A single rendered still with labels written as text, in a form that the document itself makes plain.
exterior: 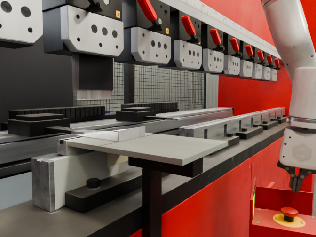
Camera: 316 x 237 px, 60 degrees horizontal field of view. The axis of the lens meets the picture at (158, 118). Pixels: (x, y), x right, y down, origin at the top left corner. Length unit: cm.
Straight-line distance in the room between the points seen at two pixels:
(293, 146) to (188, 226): 34
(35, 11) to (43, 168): 27
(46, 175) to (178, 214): 32
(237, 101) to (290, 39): 195
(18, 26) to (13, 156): 39
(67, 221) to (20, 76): 69
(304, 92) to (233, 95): 197
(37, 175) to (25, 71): 61
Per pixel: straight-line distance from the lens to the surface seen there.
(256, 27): 165
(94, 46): 58
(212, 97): 430
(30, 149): 81
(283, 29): 81
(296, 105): 79
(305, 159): 82
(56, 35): 58
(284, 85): 262
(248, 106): 269
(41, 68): 115
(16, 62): 110
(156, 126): 121
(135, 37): 69
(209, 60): 104
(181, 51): 86
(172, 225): 68
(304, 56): 87
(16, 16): 50
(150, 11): 69
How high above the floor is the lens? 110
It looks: 5 degrees down
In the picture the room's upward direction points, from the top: straight up
